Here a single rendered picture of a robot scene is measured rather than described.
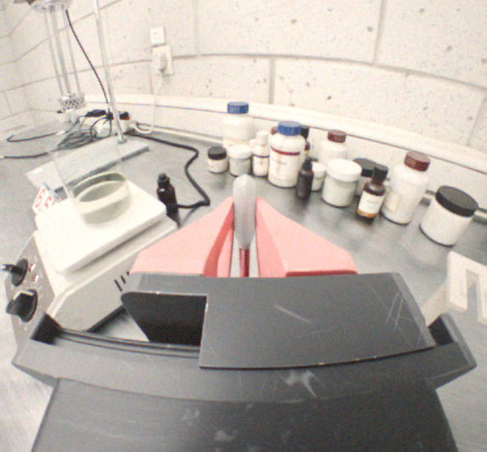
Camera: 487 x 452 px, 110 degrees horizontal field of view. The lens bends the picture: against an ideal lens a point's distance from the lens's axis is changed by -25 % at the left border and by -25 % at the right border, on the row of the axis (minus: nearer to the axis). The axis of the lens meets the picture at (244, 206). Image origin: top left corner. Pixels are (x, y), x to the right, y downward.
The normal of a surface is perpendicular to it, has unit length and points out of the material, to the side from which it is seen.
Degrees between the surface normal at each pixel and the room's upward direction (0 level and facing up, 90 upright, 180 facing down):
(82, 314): 90
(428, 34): 90
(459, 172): 90
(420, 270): 0
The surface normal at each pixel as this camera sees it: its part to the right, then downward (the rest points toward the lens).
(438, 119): -0.52, 0.50
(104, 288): 0.77, 0.37
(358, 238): 0.00, -0.81
